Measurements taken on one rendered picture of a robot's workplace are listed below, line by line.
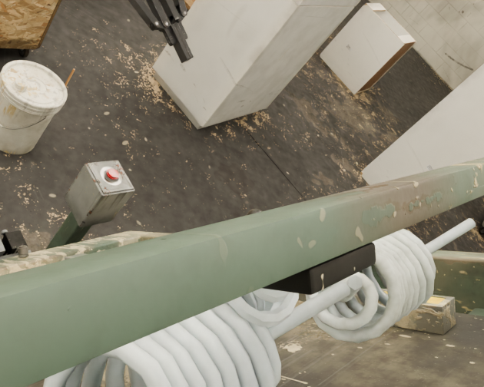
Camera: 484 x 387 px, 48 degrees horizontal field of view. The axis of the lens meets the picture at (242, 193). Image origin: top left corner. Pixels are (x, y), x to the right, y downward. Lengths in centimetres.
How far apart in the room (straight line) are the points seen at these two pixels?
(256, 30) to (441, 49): 590
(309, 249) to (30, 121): 251
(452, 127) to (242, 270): 434
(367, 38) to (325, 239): 566
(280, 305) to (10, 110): 245
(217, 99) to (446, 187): 324
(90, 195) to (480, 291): 107
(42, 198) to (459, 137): 309
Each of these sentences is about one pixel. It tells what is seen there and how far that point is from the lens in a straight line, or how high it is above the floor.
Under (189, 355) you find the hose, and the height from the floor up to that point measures 188.
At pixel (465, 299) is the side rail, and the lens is 105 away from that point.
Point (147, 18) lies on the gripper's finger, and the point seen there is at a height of 156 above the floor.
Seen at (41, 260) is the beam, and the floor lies 91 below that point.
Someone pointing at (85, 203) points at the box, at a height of 84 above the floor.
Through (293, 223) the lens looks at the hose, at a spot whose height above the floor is 194.
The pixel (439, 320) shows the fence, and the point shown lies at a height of 166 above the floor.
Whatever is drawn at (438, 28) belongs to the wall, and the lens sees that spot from 896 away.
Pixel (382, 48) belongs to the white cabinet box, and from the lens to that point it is 580.
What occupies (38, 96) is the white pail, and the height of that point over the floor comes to 36.
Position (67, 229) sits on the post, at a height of 66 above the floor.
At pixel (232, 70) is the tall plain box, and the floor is 51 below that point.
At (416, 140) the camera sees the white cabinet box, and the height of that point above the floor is 56.
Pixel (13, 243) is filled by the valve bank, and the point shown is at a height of 76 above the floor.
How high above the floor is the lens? 204
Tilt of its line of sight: 36 degrees down
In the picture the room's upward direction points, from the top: 44 degrees clockwise
